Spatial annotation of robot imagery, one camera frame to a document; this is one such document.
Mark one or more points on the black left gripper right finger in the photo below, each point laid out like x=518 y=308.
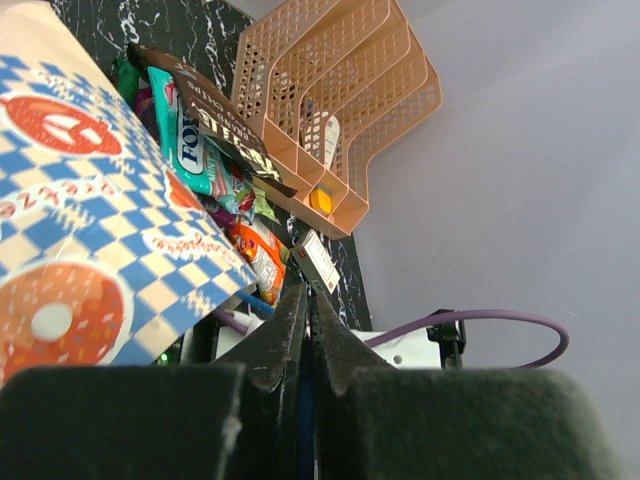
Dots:
x=374 y=421

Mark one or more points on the teal Fox's candy bag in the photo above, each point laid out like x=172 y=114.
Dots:
x=198 y=161

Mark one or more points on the green snack bag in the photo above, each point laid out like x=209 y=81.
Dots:
x=126 y=78

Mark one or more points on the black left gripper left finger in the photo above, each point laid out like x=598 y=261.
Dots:
x=234 y=418

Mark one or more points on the brown chocolate snack bag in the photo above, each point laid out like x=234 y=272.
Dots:
x=214 y=114

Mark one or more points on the white labelled card pack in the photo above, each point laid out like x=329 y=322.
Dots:
x=332 y=135

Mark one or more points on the yellow sticky note block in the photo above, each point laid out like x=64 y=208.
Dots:
x=320 y=200

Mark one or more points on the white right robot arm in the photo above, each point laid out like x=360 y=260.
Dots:
x=435 y=347

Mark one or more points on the light green snack packet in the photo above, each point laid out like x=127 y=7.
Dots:
x=262 y=207

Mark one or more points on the white box with red logo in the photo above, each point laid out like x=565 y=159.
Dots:
x=316 y=264

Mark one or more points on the orange candy packet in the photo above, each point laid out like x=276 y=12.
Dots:
x=266 y=254

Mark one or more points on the blue checkered paper bag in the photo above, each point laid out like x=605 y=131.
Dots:
x=106 y=257

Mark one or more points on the pink desk organizer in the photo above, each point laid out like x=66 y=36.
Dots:
x=306 y=61

